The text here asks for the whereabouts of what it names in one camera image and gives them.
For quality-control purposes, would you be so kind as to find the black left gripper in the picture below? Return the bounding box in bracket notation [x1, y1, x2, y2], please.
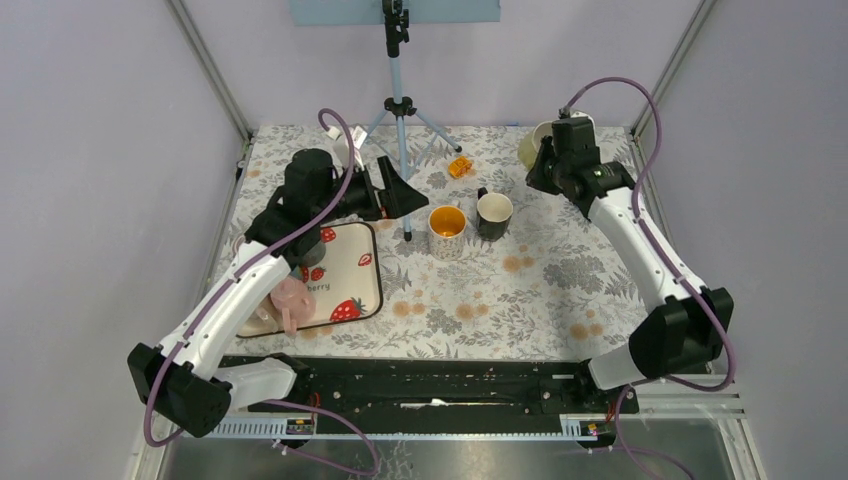
[313, 155, 429, 225]

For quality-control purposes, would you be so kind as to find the yellow mug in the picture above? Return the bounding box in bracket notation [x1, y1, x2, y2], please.
[518, 110, 597, 170]

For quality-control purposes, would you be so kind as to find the floral mug orange inside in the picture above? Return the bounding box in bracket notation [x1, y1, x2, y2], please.
[428, 205, 467, 261]

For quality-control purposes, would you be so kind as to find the black mug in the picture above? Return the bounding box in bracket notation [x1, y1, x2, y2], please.
[476, 187, 514, 242]

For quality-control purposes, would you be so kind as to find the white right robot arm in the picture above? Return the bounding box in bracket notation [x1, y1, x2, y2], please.
[526, 117, 734, 412]

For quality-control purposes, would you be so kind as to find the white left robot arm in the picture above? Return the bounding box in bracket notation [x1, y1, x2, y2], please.
[127, 149, 429, 446]

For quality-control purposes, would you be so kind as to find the grey mug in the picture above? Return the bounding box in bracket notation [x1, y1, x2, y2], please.
[300, 240, 326, 267]

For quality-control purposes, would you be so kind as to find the pink mug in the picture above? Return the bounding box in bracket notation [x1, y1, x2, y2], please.
[269, 276, 316, 335]

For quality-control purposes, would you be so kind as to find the small orange toy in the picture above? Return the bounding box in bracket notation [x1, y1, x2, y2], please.
[448, 156, 473, 179]

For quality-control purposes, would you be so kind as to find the strawberry print tray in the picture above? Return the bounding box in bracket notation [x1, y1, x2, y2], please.
[237, 222, 383, 338]

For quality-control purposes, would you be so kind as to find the floral tablecloth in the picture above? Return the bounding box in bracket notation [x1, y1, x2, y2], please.
[228, 126, 647, 361]

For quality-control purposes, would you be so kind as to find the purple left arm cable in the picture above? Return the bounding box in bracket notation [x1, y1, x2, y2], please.
[144, 108, 357, 448]

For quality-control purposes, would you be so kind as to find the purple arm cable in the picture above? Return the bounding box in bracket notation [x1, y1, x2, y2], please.
[561, 76, 738, 480]
[144, 108, 357, 448]

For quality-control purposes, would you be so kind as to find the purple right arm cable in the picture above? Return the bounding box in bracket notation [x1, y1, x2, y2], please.
[561, 76, 738, 480]

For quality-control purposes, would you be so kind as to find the blue camera tripod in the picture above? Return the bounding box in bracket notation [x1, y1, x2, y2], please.
[341, 0, 464, 243]

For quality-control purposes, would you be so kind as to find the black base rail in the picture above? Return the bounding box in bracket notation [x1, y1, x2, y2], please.
[280, 355, 639, 436]

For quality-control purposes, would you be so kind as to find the blue board on wall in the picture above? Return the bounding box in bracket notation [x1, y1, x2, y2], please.
[288, 0, 502, 26]

